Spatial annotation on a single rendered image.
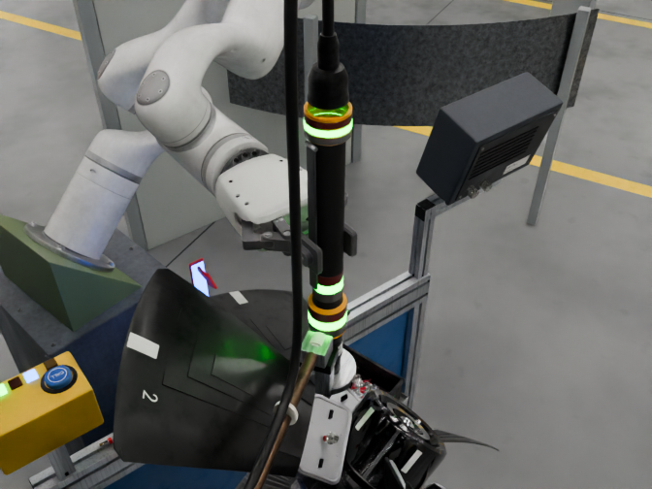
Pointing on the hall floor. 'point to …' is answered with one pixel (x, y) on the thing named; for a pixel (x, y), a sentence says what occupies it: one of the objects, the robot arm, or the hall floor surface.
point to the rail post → (412, 350)
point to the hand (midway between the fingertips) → (325, 244)
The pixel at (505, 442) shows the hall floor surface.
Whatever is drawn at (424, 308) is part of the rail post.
